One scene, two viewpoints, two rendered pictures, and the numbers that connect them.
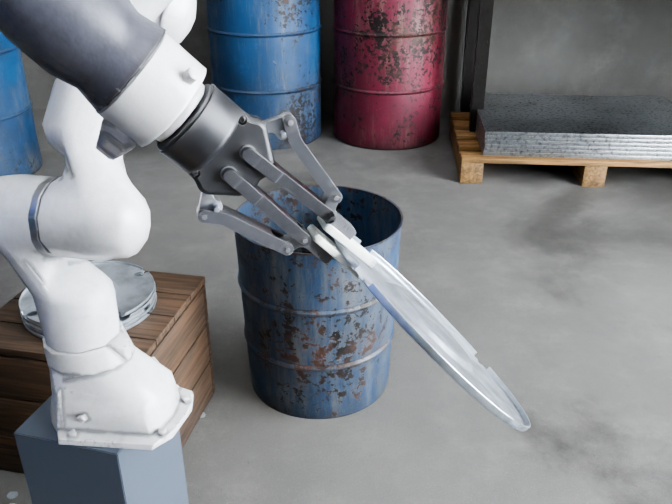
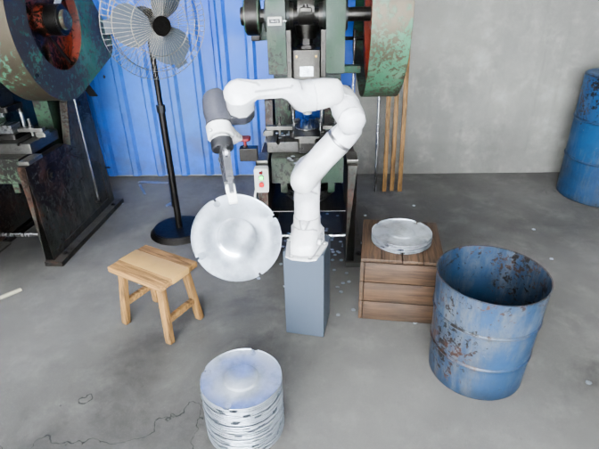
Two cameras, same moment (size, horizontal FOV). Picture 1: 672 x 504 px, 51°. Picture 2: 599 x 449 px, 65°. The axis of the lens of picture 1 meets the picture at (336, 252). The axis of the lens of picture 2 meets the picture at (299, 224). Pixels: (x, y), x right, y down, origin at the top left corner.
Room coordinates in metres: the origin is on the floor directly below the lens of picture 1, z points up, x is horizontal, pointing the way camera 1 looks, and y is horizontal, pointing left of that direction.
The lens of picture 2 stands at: (0.79, -1.42, 1.49)
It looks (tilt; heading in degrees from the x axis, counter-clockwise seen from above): 28 degrees down; 88
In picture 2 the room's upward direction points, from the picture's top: 1 degrees counter-clockwise
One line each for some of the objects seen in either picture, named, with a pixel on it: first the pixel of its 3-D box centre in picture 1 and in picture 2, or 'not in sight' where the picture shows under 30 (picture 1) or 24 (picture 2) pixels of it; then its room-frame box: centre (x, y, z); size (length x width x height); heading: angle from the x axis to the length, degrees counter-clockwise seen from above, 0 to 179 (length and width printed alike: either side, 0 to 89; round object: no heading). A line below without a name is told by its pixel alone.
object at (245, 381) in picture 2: not in sight; (241, 377); (0.62, -0.18, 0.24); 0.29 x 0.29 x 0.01
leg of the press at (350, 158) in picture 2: not in sight; (350, 167); (1.24, 1.32, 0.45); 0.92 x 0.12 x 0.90; 85
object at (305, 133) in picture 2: not in sight; (307, 141); (0.95, 1.02, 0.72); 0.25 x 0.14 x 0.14; 85
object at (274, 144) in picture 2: not in sight; (307, 138); (0.96, 1.20, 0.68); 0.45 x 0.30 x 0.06; 175
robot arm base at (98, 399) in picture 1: (114, 374); (305, 233); (0.89, 0.34, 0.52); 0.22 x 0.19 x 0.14; 75
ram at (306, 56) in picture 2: not in sight; (307, 75); (0.96, 1.16, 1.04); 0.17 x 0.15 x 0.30; 85
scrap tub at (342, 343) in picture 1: (318, 299); (482, 322); (1.59, 0.04, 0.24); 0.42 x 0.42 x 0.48
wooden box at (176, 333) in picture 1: (102, 369); (397, 269); (1.37, 0.56, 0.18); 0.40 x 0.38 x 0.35; 78
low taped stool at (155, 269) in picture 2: not in sight; (158, 293); (0.18, 0.46, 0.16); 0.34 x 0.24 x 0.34; 147
